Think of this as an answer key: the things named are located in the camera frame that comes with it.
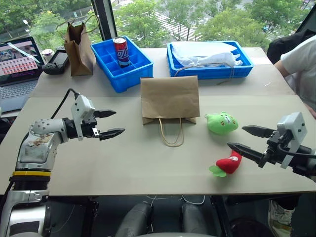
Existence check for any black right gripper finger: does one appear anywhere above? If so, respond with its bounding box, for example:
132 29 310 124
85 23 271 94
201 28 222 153
241 125 273 139
226 142 269 169

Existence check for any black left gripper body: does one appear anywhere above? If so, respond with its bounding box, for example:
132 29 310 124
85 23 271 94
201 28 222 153
79 116 100 140

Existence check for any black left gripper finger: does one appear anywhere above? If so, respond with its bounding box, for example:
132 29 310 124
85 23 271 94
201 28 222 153
94 109 117 119
98 128 126 142

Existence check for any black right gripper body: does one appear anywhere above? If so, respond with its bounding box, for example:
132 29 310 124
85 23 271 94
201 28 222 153
262 129 291 166

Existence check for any flat brown paper bag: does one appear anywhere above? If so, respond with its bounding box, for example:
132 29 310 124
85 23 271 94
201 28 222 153
140 75 201 148

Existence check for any white plastic bag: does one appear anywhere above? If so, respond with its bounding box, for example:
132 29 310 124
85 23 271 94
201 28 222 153
170 41 241 68

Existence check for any red plush strawberry toy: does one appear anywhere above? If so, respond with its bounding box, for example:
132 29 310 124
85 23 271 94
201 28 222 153
208 150 243 178

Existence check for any green plush toy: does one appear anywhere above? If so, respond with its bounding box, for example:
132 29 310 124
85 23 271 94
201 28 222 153
205 111 240 135

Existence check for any blue divided plastic crate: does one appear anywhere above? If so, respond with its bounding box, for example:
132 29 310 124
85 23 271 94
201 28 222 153
90 35 154 94

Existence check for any red purple soda can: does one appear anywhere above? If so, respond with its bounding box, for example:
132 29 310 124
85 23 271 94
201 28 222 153
113 37 131 69

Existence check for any white sneaker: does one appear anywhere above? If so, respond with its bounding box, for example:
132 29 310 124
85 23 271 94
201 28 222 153
267 199 296 237

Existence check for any black handheld game console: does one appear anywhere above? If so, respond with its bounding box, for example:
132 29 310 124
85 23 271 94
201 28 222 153
42 47 70 76

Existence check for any blue shallow plastic crate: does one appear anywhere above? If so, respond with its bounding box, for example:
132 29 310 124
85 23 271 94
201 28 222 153
166 40 255 80

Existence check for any person in white shirt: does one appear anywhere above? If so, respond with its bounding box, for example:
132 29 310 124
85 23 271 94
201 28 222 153
274 34 316 118

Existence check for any small white round cup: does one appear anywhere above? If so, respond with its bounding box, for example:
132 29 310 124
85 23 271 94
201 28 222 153
41 48 54 63

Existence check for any dark rounded shape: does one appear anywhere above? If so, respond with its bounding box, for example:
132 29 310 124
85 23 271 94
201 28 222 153
181 202 216 237
115 200 153 237

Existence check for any grey open laptop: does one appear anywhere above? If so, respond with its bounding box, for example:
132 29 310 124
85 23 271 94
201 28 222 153
0 37 44 115

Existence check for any black backpack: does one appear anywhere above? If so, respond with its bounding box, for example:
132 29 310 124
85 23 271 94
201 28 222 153
267 29 316 65

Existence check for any black window pillar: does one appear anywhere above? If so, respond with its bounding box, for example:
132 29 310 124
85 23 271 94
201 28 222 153
90 0 119 42

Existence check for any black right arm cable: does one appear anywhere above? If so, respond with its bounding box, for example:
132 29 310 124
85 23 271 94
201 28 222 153
277 144 316 159

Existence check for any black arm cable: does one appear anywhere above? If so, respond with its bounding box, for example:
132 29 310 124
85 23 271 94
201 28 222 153
277 144 316 159
50 88 80 119

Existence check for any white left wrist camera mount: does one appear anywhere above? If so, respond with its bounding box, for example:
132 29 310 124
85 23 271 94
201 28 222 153
71 94 96 141

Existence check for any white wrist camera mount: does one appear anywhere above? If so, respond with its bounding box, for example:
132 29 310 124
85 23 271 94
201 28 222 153
71 94 96 141
276 112 308 170

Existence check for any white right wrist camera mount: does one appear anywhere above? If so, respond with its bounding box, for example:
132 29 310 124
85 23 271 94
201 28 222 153
276 112 308 170

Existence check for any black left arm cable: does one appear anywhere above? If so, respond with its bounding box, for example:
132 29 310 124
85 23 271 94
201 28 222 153
50 88 80 119

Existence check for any thin white cable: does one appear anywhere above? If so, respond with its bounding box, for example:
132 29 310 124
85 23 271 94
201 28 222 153
145 195 206 206

